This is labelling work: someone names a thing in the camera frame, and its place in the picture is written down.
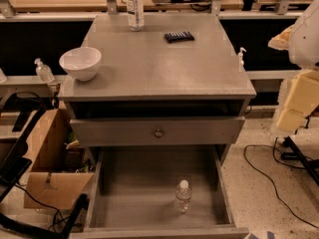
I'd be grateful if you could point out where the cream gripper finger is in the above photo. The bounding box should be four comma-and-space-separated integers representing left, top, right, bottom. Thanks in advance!
275, 70, 319, 132
268, 26, 293, 51

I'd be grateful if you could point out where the small clear water bottle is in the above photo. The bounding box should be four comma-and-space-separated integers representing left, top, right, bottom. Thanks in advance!
175, 180, 192, 214

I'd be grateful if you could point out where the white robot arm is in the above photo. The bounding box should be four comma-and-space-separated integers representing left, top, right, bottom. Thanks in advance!
268, 0, 319, 135

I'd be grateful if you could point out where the small white pump bottle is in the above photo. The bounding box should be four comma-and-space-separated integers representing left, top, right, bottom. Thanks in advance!
237, 47, 246, 67

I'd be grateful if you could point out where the grey top drawer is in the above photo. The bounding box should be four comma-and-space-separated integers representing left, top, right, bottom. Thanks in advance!
71, 117, 244, 146

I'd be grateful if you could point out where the grey wooden drawer cabinet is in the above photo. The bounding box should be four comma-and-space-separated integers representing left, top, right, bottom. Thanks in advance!
57, 13, 257, 166

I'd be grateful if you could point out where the tall clear water bottle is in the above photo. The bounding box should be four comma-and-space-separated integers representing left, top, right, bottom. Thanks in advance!
126, 0, 145, 31

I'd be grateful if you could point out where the grey open middle drawer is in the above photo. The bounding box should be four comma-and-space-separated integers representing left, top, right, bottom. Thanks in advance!
70, 149, 249, 239

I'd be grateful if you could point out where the clear pump sanitizer bottle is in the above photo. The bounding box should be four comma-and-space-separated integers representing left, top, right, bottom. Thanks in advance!
34, 58, 55, 84

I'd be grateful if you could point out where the black stand leg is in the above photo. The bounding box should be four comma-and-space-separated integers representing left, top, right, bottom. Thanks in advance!
281, 136, 319, 186

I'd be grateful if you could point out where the black snack bar packet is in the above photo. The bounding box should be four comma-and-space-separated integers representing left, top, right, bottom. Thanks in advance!
164, 31, 194, 43

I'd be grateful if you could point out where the white ceramic bowl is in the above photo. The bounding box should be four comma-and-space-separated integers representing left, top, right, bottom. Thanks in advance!
59, 47, 102, 81

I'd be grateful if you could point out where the brown cardboard box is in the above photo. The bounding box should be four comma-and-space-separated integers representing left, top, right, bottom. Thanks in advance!
25, 110, 94, 210

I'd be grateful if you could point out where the black floor cable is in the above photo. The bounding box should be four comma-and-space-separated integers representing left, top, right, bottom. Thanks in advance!
243, 136, 319, 230

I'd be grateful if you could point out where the black chair frame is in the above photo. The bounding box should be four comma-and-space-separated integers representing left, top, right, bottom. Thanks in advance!
0, 91, 89, 239

